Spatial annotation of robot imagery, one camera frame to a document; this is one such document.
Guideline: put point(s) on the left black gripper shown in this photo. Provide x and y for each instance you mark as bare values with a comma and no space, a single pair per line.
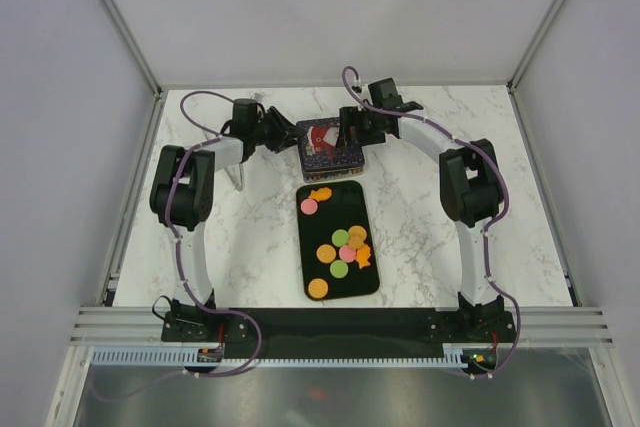
286,134

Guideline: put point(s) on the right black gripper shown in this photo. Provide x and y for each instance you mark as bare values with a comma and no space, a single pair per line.
350,117

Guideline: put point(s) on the gold tin lid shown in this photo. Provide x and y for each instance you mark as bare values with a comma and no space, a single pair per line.
318,151

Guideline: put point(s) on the square cookie tin box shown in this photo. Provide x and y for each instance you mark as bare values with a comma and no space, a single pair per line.
331,174

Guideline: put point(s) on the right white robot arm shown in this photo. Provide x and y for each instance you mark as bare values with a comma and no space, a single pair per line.
472,190

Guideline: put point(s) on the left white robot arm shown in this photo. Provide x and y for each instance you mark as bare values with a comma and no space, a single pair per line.
182,193

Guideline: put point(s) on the orange fish cookie upper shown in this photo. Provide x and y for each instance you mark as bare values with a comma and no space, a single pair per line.
321,194

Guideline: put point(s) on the orange fish cookie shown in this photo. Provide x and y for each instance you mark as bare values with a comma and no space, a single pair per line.
321,194
363,256

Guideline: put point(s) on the pink round cookie upper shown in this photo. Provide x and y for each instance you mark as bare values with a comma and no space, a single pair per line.
309,206

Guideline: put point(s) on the pink round cookie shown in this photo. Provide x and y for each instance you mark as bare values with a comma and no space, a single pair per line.
347,254
309,206

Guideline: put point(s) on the dotted tan cookie upper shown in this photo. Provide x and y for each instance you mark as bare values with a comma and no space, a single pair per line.
357,233

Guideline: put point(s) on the dotted tan cookie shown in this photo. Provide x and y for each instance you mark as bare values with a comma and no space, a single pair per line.
357,233
326,254

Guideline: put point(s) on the green round cookie upper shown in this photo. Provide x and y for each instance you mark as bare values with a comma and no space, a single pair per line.
340,237

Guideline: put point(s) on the green round cookie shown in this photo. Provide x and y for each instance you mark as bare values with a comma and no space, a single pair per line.
339,269
340,237

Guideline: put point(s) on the tan leaf cookie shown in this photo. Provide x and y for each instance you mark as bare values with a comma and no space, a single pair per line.
356,242

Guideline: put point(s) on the pink round cookie lower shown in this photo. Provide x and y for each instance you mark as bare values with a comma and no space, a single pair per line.
347,254

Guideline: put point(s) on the orange fish cookie lower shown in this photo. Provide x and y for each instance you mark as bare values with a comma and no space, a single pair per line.
363,256

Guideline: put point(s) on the dotted tan cookie middle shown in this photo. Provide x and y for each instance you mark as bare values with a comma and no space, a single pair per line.
326,254

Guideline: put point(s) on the black rectangular tray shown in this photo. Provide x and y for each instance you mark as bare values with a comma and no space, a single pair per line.
346,208

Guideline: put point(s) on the green round cookie lower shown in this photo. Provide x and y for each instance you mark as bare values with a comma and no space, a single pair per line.
339,269

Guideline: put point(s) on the dotted orange cookie bottom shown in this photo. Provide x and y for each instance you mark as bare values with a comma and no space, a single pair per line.
317,288

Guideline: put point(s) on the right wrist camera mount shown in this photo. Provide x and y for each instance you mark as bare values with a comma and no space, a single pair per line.
361,84

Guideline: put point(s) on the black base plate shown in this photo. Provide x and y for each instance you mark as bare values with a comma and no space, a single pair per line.
336,332

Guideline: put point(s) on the grey slotted cable duct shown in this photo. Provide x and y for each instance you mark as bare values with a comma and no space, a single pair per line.
193,357

